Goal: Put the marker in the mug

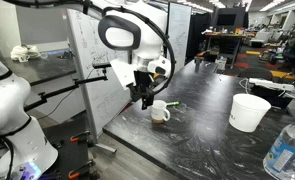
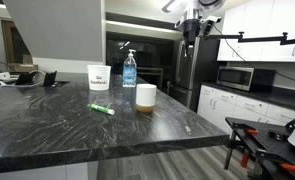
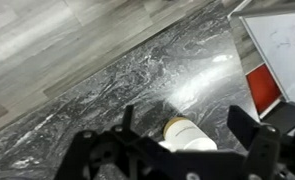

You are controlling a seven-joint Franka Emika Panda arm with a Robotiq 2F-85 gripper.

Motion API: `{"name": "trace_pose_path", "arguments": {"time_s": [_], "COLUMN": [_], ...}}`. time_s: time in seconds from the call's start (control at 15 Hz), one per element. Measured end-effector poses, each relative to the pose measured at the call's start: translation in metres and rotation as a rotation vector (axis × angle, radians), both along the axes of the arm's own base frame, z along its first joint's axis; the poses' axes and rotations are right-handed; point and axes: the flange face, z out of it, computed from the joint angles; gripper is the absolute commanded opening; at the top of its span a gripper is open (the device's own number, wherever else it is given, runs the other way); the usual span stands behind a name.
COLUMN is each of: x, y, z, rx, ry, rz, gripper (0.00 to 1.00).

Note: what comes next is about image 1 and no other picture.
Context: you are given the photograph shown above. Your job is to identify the white crumpled cloth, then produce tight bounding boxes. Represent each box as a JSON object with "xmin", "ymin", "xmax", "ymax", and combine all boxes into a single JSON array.
[{"xmin": 9, "ymin": 44, "xmax": 42, "ymax": 64}]

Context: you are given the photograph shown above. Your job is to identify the large white whiteboard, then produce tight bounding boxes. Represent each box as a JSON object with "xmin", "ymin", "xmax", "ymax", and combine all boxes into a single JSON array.
[{"xmin": 66, "ymin": 8, "xmax": 132, "ymax": 143}]

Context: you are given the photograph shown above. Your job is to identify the clear plastic water bottle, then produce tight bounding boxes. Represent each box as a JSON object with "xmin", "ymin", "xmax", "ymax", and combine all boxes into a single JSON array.
[{"xmin": 262, "ymin": 121, "xmax": 295, "ymax": 180}]

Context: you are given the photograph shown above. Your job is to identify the black wall monitor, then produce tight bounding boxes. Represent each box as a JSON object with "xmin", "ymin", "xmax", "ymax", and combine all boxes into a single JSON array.
[{"xmin": 216, "ymin": 7, "xmax": 247, "ymax": 28}]

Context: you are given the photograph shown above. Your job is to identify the wooden background desk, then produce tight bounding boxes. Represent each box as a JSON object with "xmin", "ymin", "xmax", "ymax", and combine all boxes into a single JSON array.
[{"xmin": 202, "ymin": 30, "xmax": 256, "ymax": 69}]

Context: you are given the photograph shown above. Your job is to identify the narrow standing whiteboard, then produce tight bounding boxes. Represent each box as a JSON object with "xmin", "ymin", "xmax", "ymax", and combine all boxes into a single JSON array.
[{"xmin": 166, "ymin": 2, "xmax": 193, "ymax": 73}]

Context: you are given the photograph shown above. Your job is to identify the white plastic bucket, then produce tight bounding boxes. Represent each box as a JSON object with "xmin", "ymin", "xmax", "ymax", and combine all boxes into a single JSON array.
[{"xmin": 228, "ymin": 93, "xmax": 272, "ymax": 134}]

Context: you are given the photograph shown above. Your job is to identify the white power strip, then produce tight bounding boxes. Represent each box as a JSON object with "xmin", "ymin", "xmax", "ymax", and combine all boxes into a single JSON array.
[{"xmin": 248, "ymin": 77, "xmax": 295, "ymax": 93}]

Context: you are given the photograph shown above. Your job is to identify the white ceramic mug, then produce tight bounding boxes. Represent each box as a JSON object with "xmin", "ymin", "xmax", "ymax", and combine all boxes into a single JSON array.
[{"xmin": 149, "ymin": 99, "xmax": 171, "ymax": 125}]

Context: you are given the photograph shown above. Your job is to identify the dark office chair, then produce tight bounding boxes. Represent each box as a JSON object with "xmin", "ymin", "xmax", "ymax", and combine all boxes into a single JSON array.
[{"xmin": 239, "ymin": 67, "xmax": 275, "ymax": 82}]

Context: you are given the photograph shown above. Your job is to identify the green marker with white cap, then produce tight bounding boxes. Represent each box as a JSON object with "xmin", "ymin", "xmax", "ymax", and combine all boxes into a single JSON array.
[{"xmin": 165, "ymin": 101, "xmax": 181, "ymax": 108}]

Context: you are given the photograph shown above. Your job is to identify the black side table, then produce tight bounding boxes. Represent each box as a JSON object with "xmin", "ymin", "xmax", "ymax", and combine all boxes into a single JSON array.
[{"xmin": 0, "ymin": 49, "xmax": 77, "ymax": 87}]

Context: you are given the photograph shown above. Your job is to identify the orange black clamp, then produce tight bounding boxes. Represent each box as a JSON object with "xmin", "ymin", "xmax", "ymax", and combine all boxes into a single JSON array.
[
  {"xmin": 68, "ymin": 130, "xmax": 92, "ymax": 145},
  {"xmin": 67, "ymin": 159, "xmax": 96, "ymax": 180}
]

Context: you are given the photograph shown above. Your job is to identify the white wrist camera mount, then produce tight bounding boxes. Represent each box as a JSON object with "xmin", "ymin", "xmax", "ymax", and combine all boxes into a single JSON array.
[{"xmin": 109, "ymin": 58, "xmax": 137, "ymax": 90}]

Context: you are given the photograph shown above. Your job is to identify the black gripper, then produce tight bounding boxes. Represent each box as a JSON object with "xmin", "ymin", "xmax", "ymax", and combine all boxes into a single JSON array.
[{"xmin": 129, "ymin": 70, "xmax": 155, "ymax": 111}]

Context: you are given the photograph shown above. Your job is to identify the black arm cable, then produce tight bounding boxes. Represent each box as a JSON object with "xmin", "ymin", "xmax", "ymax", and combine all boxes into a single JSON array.
[{"xmin": 100, "ymin": 4, "xmax": 177, "ymax": 96}]

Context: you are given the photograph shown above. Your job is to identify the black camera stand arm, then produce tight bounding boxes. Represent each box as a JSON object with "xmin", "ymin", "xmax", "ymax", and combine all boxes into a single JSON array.
[{"xmin": 22, "ymin": 62, "xmax": 112, "ymax": 113}]

